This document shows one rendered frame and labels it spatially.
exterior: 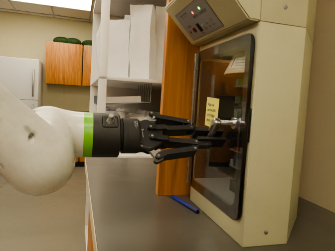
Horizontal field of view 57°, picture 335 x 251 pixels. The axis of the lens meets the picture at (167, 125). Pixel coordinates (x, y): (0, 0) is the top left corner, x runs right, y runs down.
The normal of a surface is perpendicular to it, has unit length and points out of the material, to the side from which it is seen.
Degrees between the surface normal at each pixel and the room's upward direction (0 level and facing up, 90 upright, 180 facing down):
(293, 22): 90
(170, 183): 90
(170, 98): 90
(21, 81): 90
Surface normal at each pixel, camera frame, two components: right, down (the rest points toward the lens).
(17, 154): 0.26, 0.17
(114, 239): 0.06, -1.00
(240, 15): -0.72, 0.68
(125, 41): 0.12, 0.00
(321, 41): -0.96, -0.04
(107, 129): 0.29, -0.23
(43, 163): 0.47, -0.01
